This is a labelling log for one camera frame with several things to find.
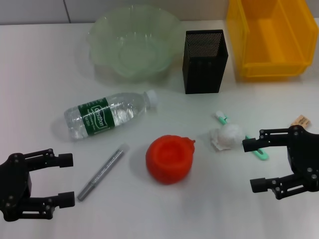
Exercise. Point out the grey glitter pen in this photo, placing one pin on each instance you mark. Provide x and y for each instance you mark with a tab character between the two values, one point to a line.
104	171

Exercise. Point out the yellow plastic bin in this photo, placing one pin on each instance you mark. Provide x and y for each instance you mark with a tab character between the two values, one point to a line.
274	49

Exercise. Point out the orange toy fruit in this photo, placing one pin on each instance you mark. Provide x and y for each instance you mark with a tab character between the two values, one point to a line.
169	159

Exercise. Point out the black mesh pen holder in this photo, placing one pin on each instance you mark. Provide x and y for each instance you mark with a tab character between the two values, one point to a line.
203	72

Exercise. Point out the clear water bottle green label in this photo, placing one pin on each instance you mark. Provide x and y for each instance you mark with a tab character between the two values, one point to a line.
99	117

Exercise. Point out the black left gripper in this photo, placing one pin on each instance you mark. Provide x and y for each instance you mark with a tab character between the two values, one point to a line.
13	184

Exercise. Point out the white paper ball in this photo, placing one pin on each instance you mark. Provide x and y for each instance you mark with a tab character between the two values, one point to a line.
228	137

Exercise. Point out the tan eraser block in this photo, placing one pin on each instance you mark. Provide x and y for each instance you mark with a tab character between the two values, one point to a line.
301	120

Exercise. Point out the mint green utility knife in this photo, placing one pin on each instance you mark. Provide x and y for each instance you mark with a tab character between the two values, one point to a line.
223	118

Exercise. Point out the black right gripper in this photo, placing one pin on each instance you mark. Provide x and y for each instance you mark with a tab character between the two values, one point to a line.
305	159

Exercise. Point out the pale green glass fruit plate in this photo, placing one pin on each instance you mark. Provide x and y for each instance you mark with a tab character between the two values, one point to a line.
134	47

